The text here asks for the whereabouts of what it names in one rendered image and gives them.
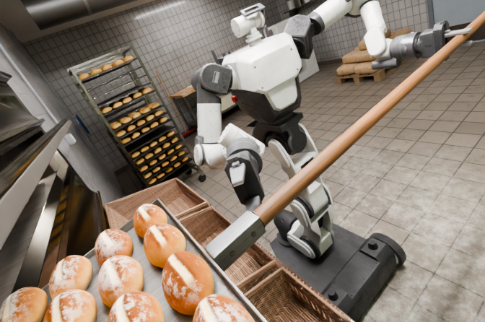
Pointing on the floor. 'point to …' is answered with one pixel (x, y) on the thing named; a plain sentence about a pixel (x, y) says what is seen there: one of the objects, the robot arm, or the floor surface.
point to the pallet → (365, 76)
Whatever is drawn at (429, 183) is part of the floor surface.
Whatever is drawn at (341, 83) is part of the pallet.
